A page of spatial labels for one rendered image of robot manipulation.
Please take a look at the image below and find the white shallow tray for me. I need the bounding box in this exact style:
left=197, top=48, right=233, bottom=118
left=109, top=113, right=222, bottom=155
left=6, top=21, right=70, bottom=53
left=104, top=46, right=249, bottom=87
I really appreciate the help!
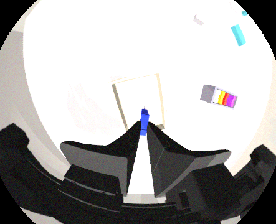
left=108, top=70, right=168, bottom=132

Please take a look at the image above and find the magenta fuse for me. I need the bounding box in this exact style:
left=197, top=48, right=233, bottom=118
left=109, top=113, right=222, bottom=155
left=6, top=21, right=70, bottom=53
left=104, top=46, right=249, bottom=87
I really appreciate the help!
left=226, top=95, right=235, bottom=107

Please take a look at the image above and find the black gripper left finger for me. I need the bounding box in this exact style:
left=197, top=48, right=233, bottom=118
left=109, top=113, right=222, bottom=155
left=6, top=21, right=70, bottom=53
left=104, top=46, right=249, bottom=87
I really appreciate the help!
left=60, top=120, right=142, bottom=197

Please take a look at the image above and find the grey fuse block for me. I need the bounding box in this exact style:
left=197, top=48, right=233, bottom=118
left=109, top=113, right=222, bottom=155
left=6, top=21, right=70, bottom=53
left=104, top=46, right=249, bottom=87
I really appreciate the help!
left=200, top=84, right=238, bottom=110

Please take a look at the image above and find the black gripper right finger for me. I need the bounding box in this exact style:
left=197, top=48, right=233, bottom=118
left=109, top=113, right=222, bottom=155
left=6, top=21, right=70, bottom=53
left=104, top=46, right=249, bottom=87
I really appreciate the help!
left=146, top=122, right=232, bottom=198

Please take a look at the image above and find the red fuse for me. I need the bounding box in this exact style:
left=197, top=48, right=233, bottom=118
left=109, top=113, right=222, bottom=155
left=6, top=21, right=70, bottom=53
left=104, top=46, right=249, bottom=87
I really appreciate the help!
left=222, top=93, right=229, bottom=105

